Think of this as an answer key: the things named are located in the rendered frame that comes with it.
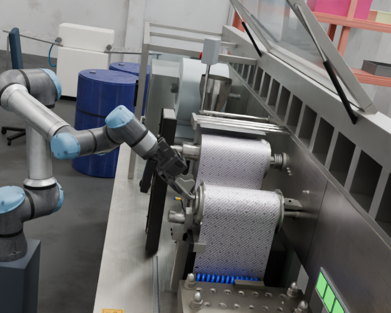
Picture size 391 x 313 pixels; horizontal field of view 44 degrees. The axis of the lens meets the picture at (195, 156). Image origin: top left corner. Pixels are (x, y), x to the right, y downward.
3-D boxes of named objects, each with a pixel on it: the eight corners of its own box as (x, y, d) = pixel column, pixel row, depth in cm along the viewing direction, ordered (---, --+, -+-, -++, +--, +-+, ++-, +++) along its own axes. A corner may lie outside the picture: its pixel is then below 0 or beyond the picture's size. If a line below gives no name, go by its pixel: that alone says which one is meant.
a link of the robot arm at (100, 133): (74, 137, 147) (94, 122, 140) (102, 132, 155) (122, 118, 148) (82, 161, 146) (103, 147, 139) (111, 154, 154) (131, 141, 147)
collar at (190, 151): (179, 155, 177) (182, 139, 175) (195, 157, 178) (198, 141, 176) (180, 161, 171) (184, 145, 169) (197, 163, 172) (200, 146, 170)
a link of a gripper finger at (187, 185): (204, 192, 148) (184, 172, 145) (190, 205, 149) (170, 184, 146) (203, 189, 151) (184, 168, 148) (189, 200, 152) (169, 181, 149)
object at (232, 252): (192, 275, 155) (201, 224, 149) (262, 281, 159) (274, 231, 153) (192, 276, 155) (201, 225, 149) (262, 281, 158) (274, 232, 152)
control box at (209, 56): (202, 61, 197) (206, 36, 194) (217, 64, 195) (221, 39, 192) (196, 62, 191) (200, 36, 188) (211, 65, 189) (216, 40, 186)
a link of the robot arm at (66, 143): (-23, 64, 154) (69, 136, 130) (9, 63, 162) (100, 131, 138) (-26, 97, 159) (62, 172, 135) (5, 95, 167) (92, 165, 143)
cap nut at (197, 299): (188, 301, 141) (191, 288, 139) (201, 302, 141) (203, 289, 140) (190, 309, 138) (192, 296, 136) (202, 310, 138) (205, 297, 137)
